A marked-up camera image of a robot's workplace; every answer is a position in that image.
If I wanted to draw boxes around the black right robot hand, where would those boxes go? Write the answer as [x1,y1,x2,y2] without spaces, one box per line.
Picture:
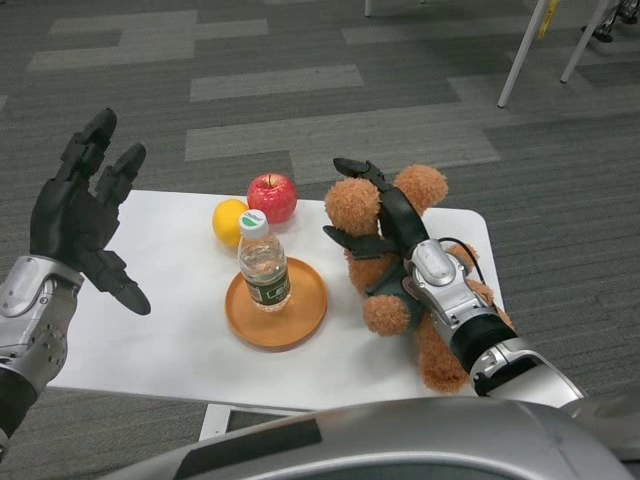
[322,157,432,262]

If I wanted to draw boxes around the brown plush teddy bear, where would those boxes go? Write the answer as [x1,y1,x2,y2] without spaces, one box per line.
[323,164,516,396]

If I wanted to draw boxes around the silver robot chest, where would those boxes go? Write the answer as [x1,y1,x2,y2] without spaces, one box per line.
[107,397,631,480]

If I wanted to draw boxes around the white table base frame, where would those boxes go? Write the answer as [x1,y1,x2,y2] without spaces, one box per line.
[198,402,311,442]

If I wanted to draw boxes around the red apple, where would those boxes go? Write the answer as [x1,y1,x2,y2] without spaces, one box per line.
[246,172,299,225]

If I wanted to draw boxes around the white slanted frame legs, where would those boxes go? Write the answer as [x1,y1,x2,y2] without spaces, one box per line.
[497,0,609,109]

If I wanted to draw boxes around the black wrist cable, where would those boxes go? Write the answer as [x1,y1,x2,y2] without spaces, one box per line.
[438,236,502,307]

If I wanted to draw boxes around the round wooden plate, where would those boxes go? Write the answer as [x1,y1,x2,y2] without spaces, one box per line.
[224,255,330,354]

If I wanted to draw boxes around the yellow orange fruit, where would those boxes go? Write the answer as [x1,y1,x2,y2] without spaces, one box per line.
[212,198,251,250]

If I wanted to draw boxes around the distant robot legs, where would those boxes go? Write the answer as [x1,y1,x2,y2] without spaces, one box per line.
[579,0,640,44]

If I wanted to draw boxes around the clear plastic water bottle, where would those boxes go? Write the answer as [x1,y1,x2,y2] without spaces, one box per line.
[236,209,293,314]

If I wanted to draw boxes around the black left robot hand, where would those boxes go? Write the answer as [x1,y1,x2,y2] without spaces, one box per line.
[28,107,152,316]

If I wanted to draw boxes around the yellow hanging strip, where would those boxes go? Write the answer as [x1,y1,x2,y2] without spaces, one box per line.
[537,0,559,42]

